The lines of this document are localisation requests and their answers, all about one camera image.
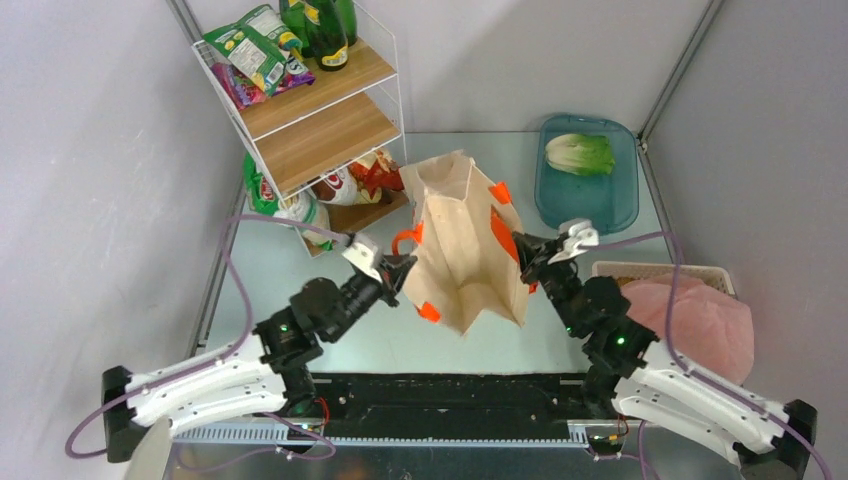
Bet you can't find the beige floral tote bag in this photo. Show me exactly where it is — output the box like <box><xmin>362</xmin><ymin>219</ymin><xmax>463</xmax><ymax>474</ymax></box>
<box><xmin>392</xmin><ymin>150</ymin><xmax>534</xmax><ymax>335</ymax></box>

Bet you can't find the pink plastic bag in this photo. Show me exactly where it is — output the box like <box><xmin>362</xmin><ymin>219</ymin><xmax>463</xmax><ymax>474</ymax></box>
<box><xmin>618</xmin><ymin>274</ymin><xmax>755</xmax><ymax>385</ymax></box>

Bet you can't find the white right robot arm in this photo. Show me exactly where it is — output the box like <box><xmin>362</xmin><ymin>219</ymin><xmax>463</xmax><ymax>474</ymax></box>
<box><xmin>506</xmin><ymin>221</ymin><xmax>817</xmax><ymax>479</ymax></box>

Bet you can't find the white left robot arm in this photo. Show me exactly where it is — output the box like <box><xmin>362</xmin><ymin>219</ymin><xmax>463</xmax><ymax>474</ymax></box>
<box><xmin>102</xmin><ymin>254</ymin><xmax>417</xmax><ymax>463</ymax></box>

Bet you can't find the teal plastic tray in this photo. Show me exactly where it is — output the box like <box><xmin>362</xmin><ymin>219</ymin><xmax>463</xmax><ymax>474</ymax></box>
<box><xmin>534</xmin><ymin>114</ymin><xmax>639</xmax><ymax>235</ymax></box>

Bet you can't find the white brown snack bag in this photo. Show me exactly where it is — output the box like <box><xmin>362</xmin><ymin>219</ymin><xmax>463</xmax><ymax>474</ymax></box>
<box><xmin>310</xmin><ymin>167</ymin><xmax>359</xmax><ymax>206</ymax></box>

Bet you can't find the green lettuce head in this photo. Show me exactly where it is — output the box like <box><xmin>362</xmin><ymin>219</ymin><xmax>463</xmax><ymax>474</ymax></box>
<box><xmin>545</xmin><ymin>133</ymin><xmax>616</xmax><ymax>176</ymax></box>

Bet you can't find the green white snack bag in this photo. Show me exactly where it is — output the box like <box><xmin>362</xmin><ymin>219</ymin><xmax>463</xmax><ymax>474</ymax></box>
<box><xmin>243</xmin><ymin>153</ymin><xmax>330</xmax><ymax>231</ymax></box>

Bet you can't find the white plastic basket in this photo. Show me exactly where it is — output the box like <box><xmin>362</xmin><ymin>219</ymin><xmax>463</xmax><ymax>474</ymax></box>
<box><xmin>592</xmin><ymin>261</ymin><xmax>737</xmax><ymax>298</ymax></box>

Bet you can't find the purple candy bag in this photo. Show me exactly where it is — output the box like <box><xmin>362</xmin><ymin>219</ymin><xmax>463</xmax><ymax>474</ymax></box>
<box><xmin>211</xmin><ymin>62</ymin><xmax>315</xmax><ymax>111</ymax></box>

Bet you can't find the green glass bottle front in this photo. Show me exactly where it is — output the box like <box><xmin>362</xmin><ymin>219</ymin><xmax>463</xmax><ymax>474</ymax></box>
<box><xmin>304</xmin><ymin>0</ymin><xmax>348</xmax><ymax>71</ymax></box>

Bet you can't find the green glass bottle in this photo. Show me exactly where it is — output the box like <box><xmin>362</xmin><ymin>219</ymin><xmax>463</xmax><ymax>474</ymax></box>
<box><xmin>334</xmin><ymin>0</ymin><xmax>358</xmax><ymax>47</ymax></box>
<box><xmin>278</xmin><ymin>0</ymin><xmax>313</xmax><ymax>58</ymax></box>
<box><xmin>304</xmin><ymin>0</ymin><xmax>348</xmax><ymax>71</ymax></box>

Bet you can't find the green glass bottle back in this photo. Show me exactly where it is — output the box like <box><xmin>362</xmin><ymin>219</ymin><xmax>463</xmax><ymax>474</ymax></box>
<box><xmin>334</xmin><ymin>0</ymin><xmax>358</xmax><ymax>47</ymax></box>

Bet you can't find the green chips bag top shelf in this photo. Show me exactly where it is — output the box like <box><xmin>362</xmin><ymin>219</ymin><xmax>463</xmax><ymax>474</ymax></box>
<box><xmin>202</xmin><ymin>4</ymin><xmax>310</xmax><ymax>96</ymax></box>

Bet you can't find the green glass bottle middle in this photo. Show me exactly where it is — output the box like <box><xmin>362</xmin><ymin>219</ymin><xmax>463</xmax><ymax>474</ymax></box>
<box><xmin>278</xmin><ymin>0</ymin><xmax>313</xmax><ymax>58</ymax></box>

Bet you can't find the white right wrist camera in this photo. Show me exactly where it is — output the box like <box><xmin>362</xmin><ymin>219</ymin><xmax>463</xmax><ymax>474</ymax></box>
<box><xmin>547</xmin><ymin>218</ymin><xmax>600</xmax><ymax>265</ymax></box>

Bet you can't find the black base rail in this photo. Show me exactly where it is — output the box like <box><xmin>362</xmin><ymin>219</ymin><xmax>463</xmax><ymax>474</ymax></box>
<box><xmin>277</xmin><ymin>373</ymin><xmax>628</xmax><ymax>442</ymax></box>

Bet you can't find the white wire wooden shelf rack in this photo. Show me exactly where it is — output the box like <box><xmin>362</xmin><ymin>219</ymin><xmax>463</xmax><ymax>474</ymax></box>
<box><xmin>191</xmin><ymin>0</ymin><xmax>411</xmax><ymax>258</ymax></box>

